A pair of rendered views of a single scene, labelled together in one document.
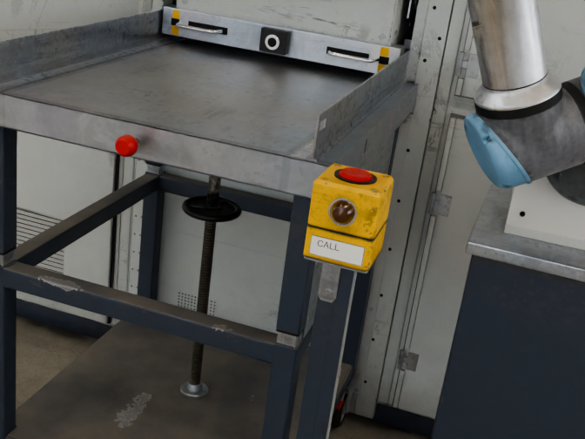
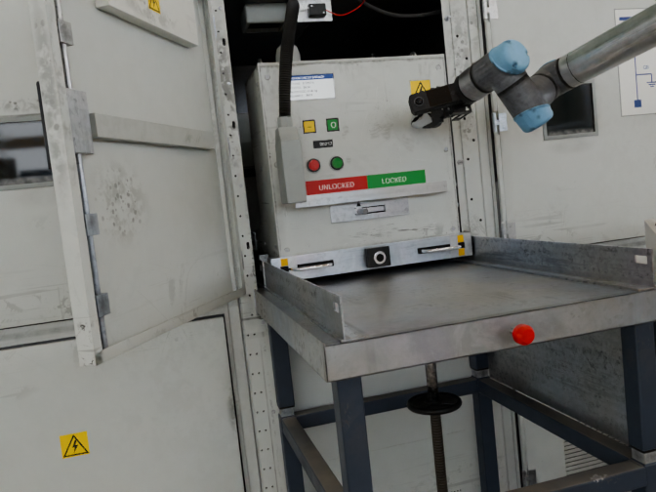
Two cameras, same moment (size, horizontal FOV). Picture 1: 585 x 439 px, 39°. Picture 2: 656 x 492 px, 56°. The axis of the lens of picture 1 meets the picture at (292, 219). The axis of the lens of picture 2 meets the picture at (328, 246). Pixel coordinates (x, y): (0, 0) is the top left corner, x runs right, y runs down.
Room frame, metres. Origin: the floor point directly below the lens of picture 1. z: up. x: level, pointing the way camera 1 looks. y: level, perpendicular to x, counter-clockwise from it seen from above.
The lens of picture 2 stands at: (0.50, 0.98, 1.06)
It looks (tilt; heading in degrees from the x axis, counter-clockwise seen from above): 5 degrees down; 330
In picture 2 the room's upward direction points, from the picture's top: 6 degrees counter-clockwise
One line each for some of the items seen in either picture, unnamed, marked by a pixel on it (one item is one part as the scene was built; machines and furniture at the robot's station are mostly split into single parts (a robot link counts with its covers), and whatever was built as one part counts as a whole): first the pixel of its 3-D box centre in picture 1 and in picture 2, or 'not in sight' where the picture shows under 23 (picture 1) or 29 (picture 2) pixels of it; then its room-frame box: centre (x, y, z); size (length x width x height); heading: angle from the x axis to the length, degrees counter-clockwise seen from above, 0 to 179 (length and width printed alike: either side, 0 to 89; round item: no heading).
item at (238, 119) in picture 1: (223, 98); (424, 301); (1.53, 0.16, 0.82); 0.68 x 0.62 x 0.06; 165
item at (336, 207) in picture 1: (341, 213); not in sight; (0.87, -0.05, 0.87); 0.03 x 0.01 x 0.03; 75
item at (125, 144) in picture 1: (129, 144); (519, 333); (1.18, 0.26, 0.82); 0.04 x 0.03 x 0.03; 165
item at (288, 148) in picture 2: not in sight; (290, 165); (1.80, 0.30, 1.14); 0.08 x 0.05 x 0.17; 165
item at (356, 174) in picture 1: (355, 178); not in sight; (0.92, -0.07, 0.90); 0.04 x 0.04 x 0.02
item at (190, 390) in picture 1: (194, 386); not in sight; (1.53, 0.16, 0.18); 0.06 x 0.06 x 0.02
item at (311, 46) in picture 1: (279, 39); (373, 256); (1.82, 0.08, 0.89); 0.54 x 0.05 x 0.06; 75
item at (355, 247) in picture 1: (348, 216); not in sight; (0.92, -0.07, 0.85); 0.08 x 0.08 x 0.10; 75
